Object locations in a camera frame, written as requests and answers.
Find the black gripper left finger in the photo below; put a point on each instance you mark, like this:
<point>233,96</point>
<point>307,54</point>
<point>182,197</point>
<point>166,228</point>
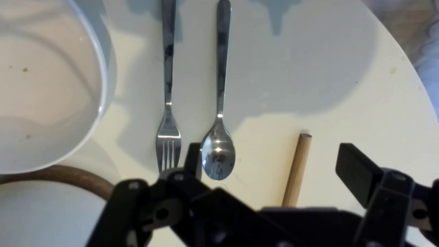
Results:
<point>151,214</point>

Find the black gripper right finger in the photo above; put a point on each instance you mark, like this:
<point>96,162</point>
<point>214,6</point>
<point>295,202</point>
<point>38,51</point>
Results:
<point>388,201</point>

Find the silver metal spoon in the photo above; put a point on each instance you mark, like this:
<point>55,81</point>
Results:
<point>218,155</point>

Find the white ceramic bowl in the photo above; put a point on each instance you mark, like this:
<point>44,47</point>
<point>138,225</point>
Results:
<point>45,91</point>

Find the silver metal fork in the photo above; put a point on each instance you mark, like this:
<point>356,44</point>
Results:
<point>167,132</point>

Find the wooden spatula with red head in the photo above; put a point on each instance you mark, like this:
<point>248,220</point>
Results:
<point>297,169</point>

